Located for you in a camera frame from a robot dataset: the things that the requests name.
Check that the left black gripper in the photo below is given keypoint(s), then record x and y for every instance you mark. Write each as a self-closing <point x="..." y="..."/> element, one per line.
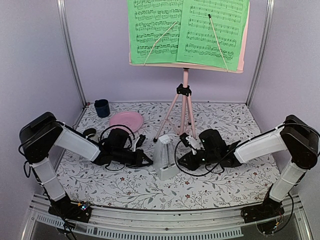
<point x="140" y="156"/>

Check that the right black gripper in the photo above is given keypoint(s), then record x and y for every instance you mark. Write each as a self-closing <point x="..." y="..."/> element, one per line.
<point x="191" y="165"/>

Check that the white metronome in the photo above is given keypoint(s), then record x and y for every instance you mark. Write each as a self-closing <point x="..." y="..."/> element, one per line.
<point x="163" y="158"/>

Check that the pink music stand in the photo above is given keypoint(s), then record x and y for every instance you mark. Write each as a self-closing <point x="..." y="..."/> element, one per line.
<point x="183" y="90"/>

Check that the green sheet music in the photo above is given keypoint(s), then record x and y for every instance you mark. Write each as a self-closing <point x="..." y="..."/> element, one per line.
<point x="213" y="33"/>
<point x="154" y="30"/>

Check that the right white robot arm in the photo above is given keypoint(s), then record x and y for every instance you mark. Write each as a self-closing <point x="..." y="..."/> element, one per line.
<point x="293" y="135"/>

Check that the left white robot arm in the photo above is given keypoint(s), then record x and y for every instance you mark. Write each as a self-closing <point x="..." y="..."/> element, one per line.
<point x="39" y="137"/>

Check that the floral table mat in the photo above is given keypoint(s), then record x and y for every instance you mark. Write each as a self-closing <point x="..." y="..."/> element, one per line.
<point x="141" y="188"/>

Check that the pink plate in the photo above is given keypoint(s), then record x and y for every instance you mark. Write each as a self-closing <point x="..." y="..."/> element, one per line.
<point x="131" y="119"/>

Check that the small brown white jar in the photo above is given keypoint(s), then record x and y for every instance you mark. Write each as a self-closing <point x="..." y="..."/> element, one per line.
<point x="90" y="133"/>

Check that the dark blue cup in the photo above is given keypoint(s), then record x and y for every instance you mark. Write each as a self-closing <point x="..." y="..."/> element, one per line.
<point x="102" y="108"/>

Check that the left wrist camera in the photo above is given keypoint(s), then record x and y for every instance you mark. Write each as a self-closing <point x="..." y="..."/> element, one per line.
<point x="138" y="142"/>

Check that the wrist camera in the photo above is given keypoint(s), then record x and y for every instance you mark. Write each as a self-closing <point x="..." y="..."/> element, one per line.
<point x="190" y="141"/>
<point x="138" y="142"/>

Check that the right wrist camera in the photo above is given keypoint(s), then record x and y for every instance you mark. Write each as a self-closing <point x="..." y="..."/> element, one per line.
<point x="190" y="141"/>

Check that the front aluminium rail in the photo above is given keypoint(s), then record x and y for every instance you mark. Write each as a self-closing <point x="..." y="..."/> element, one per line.
<point x="111" y="223"/>

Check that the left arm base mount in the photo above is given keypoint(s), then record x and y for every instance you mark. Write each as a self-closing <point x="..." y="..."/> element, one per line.
<point x="66" y="209"/>

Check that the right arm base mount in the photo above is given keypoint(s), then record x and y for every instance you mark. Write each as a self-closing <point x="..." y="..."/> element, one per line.
<point x="267" y="209"/>

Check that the right aluminium frame post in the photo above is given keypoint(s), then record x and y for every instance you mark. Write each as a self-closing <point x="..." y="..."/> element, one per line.
<point x="270" y="4"/>

